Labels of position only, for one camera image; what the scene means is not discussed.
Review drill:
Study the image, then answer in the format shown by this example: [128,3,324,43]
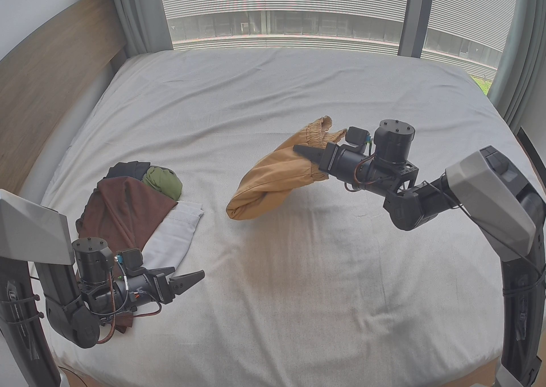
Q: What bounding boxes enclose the green garment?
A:
[142,166,184,201]

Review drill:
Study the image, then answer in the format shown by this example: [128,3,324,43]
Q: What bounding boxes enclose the black garment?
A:
[106,161,151,183]

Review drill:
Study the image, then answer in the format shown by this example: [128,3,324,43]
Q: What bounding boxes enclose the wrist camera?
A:
[115,249,143,276]
[346,126,371,149]

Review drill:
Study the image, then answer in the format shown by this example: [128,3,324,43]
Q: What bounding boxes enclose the brown waffle garment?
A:
[77,176,177,335]

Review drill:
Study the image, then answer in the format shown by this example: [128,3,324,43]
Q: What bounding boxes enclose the grey-green curtain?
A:
[486,0,546,132]
[89,0,173,59]

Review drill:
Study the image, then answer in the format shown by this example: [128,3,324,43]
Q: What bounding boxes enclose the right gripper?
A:
[318,142,372,186]

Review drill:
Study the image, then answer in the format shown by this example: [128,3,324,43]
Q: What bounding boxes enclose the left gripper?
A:
[127,266,206,306]

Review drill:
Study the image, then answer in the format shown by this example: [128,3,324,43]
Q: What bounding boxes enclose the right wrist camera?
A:
[346,126,371,149]

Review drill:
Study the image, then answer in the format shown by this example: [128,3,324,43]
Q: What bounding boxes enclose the window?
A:
[154,0,519,93]

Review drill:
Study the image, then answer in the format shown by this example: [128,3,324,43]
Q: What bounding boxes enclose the white garment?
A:
[141,201,204,268]

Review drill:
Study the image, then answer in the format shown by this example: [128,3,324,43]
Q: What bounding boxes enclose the bed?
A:
[0,0,546,387]

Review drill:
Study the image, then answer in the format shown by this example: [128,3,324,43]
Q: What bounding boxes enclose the mustard yellow shorts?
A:
[226,116,348,220]

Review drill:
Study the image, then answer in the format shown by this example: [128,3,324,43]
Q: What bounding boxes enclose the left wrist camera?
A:
[115,249,143,276]

